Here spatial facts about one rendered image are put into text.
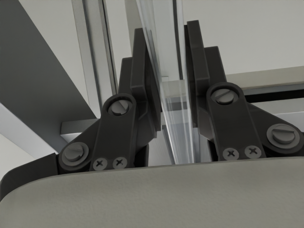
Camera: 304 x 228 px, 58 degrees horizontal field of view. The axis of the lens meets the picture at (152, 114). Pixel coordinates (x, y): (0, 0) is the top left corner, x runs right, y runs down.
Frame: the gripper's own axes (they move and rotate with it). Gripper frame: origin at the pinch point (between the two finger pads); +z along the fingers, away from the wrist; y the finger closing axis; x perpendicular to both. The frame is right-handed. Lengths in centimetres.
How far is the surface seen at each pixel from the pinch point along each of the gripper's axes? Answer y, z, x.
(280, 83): 18.1, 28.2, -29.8
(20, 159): -127, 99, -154
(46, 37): -88, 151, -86
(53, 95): -7.9, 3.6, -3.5
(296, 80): 21.2, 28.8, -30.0
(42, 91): -8.0, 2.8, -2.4
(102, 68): -10.9, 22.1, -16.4
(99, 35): -10.6, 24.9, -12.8
